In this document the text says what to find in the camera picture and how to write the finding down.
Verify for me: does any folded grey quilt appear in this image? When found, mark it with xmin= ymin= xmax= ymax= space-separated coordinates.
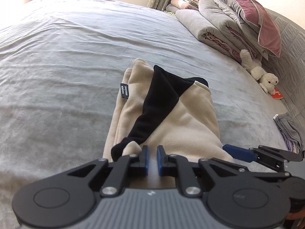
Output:
xmin=175 ymin=9 xmax=241 ymax=63
xmin=198 ymin=0 xmax=267 ymax=60

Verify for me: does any upper folded grey quilt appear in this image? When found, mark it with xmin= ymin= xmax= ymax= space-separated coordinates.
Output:
xmin=198 ymin=0 xmax=267 ymax=60

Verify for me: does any light grey patterned quilt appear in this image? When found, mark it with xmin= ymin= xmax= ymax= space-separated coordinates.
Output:
xmin=213 ymin=0 xmax=245 ymax=27

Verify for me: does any grey bed sheet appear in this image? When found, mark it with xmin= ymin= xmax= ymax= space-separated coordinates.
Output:
xmin=1 ymin=0 xmax=286 ymax=228

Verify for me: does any grey folded garment pile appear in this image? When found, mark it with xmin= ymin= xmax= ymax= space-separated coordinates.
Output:
xmin=273 ymin=113 xmax=304 ymax=156

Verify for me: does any red paperback book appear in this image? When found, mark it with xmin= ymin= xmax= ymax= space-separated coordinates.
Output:
xmin=271 ymin=87 xmax=283 ymax=99

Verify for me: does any white plush toy dog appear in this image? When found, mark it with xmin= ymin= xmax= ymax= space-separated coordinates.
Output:
xmin=239 ymin=49 xmax=279 ymax=95

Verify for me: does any grey quilted headboard cover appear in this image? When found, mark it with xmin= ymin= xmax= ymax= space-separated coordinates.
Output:
xmin=260 ymin=8 xmax=305 ymax=129

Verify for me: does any lower folded grey quilt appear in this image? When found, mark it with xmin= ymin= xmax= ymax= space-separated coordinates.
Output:
xmin=175 ymin=9 xmax=241 ymax=63

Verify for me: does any person right hand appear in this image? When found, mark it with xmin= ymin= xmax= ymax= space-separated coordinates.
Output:
xmin=286 ymin=209 xmax=305 ymax=220

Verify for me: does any beige black raglan bear shirt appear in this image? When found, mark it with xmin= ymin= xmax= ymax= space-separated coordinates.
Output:
xmin=103 ymin=58 xmax=233 ymax=189

